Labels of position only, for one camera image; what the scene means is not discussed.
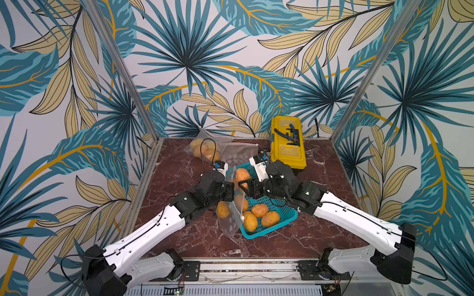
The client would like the clear dotted bag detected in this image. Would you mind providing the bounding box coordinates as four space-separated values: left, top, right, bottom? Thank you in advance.
218 167 245 238
220 143 259 167

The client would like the yellow potato top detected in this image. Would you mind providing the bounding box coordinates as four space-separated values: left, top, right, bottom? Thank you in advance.
203 149 220 163

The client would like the yellow potato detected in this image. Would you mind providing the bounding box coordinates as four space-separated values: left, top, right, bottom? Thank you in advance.
203 149 220 163
190 138 205 149

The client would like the teal plastic basket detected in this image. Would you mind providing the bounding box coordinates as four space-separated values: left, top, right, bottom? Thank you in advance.
225 162 299 240

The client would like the clear zipper bag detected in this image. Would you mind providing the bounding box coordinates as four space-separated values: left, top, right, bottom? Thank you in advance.
185 129 234 163

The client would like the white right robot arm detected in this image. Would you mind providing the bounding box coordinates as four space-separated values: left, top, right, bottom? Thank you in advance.
239 156 417 284

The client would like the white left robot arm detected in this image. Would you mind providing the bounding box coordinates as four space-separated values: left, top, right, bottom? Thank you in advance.
81 169 234 296

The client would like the potato orange middle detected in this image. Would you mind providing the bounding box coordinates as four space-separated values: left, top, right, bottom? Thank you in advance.
251 203 269 218

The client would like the yellow black toolbox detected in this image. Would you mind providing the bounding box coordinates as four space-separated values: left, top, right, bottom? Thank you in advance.
270 115 307 171

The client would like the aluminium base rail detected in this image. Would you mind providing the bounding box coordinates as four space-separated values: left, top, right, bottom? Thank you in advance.
128 258 410 296

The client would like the aluminium corner post left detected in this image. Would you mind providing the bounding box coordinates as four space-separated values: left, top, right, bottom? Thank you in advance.
83 0 159 142

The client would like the aluminium corner post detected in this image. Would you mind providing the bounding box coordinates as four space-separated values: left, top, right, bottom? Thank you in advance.
83 0 159 142
330 0 421 143

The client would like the aluminium corner post right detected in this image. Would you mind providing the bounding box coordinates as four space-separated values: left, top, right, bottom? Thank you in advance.
330 0 421 143

